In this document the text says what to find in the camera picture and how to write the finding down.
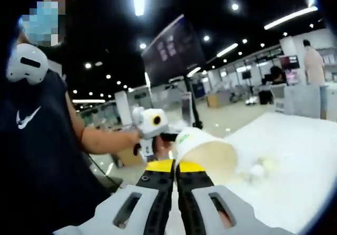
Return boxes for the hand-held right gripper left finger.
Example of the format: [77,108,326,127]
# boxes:
[54,158,176,235]

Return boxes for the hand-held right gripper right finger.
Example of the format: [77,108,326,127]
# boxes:
[175,161,293,235]

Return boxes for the printed white paper cup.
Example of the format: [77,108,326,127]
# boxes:
[174,127,239,185]

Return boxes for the pile of white paper cups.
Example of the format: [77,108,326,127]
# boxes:
[235,154,279,184]

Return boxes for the person's left hand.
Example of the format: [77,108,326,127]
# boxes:
[154,139,175,156]

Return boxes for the person's right hand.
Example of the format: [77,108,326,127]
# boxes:
[217,210,234,228]

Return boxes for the brown wooden cabinet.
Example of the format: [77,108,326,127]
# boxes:
[115,147,145,168]

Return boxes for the black tripod stand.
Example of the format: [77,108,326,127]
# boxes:
[183,74,205,131]

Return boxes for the brown wooden counter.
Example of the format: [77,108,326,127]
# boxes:
[206,94,225,109]

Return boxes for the large dark display screen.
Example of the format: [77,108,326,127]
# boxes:
[141,14,208,87]

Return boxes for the small black monitor on stand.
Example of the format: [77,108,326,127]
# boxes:
[241,71,252,99]

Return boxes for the white worn device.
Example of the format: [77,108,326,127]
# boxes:
[5,43,50,86]

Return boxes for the grey desk partition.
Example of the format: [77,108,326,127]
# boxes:
[283,84,323,119]

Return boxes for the dark red display monitor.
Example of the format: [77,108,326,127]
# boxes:
[279,55,301,86]

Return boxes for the round ceiling spotlights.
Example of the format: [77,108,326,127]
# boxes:
[71,2,316,101]

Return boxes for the curved ceiling light strip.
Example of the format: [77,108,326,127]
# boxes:
[263,5,319,31]

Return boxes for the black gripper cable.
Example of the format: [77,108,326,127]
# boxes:
[85,152,118,190]

